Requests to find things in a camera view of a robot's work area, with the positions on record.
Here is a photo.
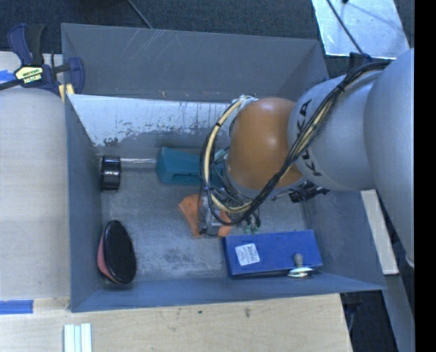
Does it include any orange cloth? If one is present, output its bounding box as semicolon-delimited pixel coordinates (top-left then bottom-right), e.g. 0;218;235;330
178;193;239;238

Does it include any grey metal bin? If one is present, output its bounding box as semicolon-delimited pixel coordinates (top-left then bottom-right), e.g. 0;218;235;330
60;23;388;313

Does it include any teal plastic block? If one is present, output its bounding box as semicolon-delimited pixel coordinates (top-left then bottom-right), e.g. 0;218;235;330
155;145;224;188

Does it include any blue box with white label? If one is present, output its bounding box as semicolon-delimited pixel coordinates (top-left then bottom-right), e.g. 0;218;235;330
221;229;324;280

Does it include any clear plastic tube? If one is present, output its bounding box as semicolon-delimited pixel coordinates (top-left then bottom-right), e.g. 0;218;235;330
119;158;158;169

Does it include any black brush with pink base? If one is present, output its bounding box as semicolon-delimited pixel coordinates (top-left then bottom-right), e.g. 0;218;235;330
96;219;138;285

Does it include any silver metal knob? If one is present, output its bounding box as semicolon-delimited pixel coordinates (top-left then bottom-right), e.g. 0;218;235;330
287;253;314;279

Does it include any black round jar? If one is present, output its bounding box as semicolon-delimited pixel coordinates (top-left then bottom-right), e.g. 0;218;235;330
99;155;122;192

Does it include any pale wood board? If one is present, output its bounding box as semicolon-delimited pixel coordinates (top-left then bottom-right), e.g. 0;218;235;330
0;51;73;302

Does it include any black cylinder on white bracket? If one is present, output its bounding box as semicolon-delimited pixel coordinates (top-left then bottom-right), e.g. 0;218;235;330
272;182;330;204

